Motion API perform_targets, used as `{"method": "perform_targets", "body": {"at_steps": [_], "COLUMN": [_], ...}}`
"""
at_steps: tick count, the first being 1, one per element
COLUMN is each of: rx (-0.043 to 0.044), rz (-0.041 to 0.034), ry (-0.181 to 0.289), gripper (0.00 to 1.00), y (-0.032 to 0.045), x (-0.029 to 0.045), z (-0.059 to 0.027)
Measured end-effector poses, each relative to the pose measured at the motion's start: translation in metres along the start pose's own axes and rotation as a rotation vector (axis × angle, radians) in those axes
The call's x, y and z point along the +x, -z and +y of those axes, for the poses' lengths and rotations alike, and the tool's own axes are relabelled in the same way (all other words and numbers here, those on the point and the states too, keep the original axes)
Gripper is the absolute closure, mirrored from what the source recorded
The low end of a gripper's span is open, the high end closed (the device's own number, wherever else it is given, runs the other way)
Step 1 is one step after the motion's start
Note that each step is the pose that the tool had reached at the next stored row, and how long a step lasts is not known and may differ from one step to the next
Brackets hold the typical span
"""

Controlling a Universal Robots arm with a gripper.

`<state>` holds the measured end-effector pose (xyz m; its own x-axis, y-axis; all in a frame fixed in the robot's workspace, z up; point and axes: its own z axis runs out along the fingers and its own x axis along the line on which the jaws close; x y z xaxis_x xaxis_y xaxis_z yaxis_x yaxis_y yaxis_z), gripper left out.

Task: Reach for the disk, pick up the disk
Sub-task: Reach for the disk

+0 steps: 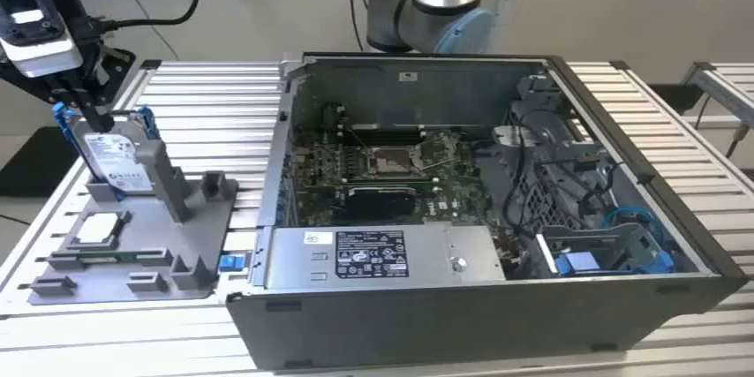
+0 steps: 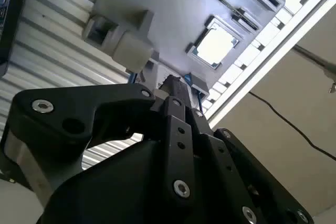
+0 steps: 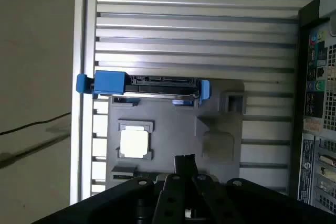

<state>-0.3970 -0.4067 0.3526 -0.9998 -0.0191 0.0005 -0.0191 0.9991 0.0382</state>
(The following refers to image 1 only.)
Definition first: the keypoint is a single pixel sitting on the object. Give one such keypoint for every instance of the white grey wrist camera box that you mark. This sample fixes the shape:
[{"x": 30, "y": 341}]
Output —
[{"x": 41, "y": 57}]

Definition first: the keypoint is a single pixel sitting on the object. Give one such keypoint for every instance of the black RAM slot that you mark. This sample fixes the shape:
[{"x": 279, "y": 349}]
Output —
[
  {"x": 385, "y": 138},
  {"x": 385, "y": 130}
]

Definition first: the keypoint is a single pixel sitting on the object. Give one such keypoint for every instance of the green motherboard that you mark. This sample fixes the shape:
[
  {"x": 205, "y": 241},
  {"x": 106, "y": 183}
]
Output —
[{"x": 461, "y": 200}]

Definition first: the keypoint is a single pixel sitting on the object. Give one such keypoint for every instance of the dark plastic drive cage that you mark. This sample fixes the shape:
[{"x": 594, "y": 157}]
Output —
[{"x": 547, "y": 185}]

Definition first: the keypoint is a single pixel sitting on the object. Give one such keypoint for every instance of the black expansion card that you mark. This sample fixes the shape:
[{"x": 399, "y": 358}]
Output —
[{"x": 376, "y": 207}]

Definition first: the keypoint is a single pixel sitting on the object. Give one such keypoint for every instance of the silver CPU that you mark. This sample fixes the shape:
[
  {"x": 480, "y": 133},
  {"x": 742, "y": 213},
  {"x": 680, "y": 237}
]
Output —
[{"x": 100, "y": 229}]

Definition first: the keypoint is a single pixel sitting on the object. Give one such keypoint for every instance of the blue plastic clip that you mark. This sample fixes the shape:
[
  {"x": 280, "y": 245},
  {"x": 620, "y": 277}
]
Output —
[{"x": 231, "y": 262}]

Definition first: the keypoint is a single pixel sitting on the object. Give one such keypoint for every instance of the thin metal locking lever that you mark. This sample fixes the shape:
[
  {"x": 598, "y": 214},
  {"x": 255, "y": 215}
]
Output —
[{"x": 359, "y": 136}]

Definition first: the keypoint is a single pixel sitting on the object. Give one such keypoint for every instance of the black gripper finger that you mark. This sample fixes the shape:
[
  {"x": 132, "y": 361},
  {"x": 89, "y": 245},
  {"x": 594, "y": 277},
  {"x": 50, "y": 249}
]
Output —
[
  {"x": 97, "y": 118},
  {"x": 117, "y": 74}
]

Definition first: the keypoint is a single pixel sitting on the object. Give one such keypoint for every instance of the silver power supply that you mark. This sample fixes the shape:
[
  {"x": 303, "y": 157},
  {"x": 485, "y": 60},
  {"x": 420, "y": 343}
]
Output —
[{"x": 293, "y": 262}]

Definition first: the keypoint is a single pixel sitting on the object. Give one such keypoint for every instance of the CPU socket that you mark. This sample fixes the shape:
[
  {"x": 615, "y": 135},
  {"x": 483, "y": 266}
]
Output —
[{"x": 393, "y": 163}]

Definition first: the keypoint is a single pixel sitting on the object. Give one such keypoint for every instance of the hard disk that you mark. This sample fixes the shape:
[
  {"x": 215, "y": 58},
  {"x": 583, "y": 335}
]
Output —
[{"x": 112, "y": 154}]

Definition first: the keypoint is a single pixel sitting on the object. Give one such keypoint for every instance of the grey parts rack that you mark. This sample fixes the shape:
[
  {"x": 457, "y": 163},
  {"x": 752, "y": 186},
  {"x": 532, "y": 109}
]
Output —
[{"x": 147, "y": 236}]

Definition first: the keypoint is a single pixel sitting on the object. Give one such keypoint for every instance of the aluminium side table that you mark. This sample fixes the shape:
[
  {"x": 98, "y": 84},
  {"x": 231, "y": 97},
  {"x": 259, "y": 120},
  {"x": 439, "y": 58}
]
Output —
[{"x": 727, "y": 74}]

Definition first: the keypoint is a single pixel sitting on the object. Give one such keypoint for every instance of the green RAM stick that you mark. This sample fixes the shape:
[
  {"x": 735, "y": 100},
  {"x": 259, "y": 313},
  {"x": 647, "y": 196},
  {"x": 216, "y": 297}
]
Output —
[{"x": 117, "y": 257}]

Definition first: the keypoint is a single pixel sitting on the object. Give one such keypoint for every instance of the black table corner cap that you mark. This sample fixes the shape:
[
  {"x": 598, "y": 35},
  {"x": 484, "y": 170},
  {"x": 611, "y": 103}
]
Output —
[
  {"x": 153, "y": 65},
  {"x": 619, "y": 64}
]

